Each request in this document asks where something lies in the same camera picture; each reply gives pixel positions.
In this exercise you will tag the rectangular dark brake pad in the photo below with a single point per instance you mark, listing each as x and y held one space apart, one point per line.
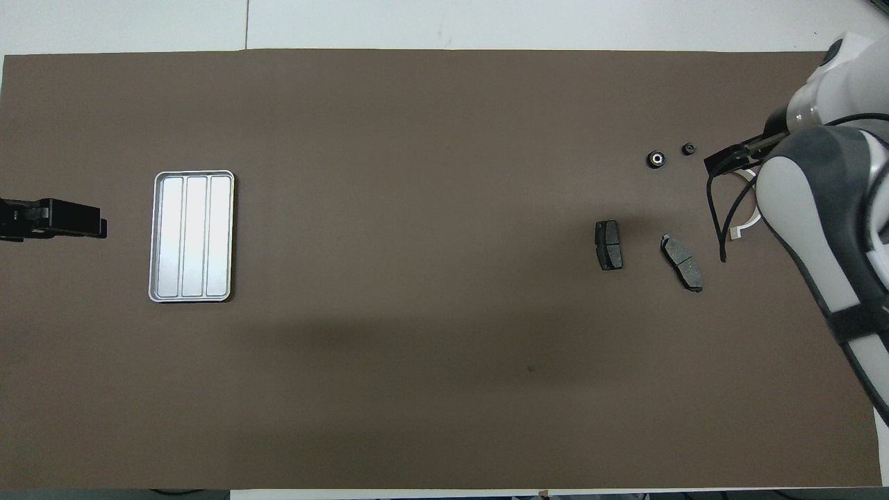
610 246

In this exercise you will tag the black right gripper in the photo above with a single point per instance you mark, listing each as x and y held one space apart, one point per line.
750 153

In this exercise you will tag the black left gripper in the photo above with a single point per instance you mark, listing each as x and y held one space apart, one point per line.
69 219

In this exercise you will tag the silver metal tray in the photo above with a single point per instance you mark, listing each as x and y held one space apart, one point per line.
167 236

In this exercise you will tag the brown table mat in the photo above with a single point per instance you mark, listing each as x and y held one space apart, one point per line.
417 173

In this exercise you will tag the large black bearing gear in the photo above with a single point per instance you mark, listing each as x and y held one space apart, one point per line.
650 159

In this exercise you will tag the curved dark brake pad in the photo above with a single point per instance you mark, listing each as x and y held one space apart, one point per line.
684 267

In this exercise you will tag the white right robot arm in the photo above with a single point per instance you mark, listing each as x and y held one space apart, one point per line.
812 208

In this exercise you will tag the white curved plastic bracket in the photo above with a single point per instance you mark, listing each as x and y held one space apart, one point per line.
746 226

